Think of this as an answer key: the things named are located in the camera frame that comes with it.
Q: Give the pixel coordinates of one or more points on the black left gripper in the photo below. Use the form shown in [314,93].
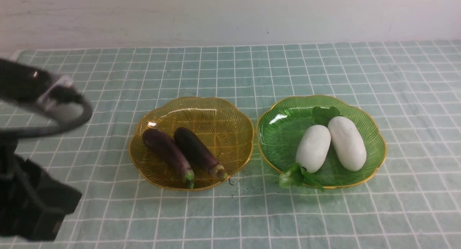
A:
[33,204]

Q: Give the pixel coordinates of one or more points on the amber glass plate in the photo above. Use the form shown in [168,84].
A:
[223,129]

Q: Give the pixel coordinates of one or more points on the green glass plate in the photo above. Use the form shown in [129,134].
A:
[282,127]

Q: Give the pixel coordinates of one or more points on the purple eggplant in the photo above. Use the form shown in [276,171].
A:
[166,149]
[196,152]

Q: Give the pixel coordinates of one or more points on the green checkered tablecloth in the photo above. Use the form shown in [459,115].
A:
[411,89]

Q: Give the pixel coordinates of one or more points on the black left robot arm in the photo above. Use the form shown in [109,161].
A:
[51,95]

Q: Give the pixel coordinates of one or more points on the white radish with leaves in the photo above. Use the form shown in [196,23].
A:
[345,137]
[310,157]

